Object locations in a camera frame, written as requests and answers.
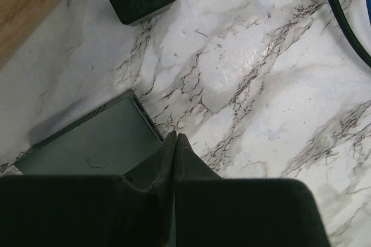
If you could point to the black network switch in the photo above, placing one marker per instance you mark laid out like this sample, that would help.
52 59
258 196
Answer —
110 140

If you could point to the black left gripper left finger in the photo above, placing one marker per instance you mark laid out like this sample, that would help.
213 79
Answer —
134 209

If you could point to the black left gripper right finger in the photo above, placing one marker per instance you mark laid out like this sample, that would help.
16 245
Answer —
212 211

